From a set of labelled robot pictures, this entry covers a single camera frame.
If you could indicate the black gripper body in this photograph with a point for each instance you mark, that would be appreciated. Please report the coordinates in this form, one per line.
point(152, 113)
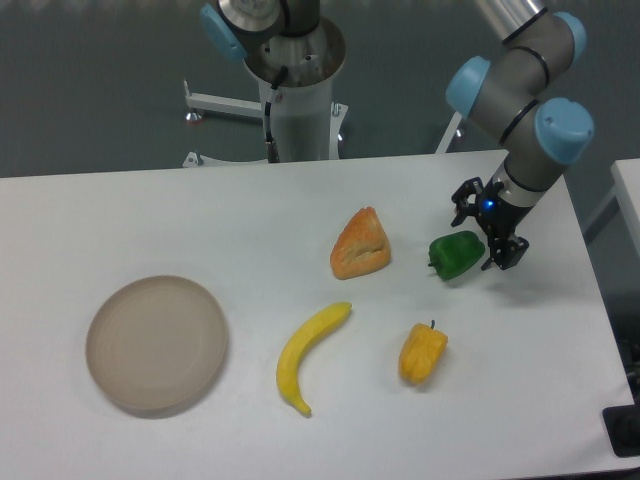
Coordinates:
point(502, 205)

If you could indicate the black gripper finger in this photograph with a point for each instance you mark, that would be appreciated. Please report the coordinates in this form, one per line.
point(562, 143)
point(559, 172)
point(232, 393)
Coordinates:
point(506, 252)
point(463, 207)

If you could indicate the green bell pepper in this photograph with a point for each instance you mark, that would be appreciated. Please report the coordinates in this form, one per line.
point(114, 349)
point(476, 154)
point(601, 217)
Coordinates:
point(454, 254)

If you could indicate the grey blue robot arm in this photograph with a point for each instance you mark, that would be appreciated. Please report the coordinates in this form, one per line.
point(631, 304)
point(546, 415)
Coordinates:
point(541, 138)

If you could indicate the yellow bell pepper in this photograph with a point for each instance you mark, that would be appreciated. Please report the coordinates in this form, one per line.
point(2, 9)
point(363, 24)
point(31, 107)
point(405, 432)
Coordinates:
point(421, 352)

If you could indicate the orange pastry bread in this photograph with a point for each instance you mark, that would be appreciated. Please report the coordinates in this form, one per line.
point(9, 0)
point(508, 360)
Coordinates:
point(362, 247)

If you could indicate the white side table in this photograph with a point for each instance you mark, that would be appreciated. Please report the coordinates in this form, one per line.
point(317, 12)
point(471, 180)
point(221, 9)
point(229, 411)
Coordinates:
point(626, 182)

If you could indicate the yellow banana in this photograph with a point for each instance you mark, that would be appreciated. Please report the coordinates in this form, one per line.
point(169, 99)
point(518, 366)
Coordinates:
point(314, 330)

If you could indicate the black device at table edge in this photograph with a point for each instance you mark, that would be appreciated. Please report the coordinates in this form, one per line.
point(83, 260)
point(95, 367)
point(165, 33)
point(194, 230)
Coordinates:
point(622, 426)

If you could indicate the beige round plate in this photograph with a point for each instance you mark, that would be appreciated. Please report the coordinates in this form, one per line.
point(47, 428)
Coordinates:
point(156, 346)

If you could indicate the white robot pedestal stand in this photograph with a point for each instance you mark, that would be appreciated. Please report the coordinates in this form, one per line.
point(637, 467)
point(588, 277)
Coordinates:
point(295, 75)

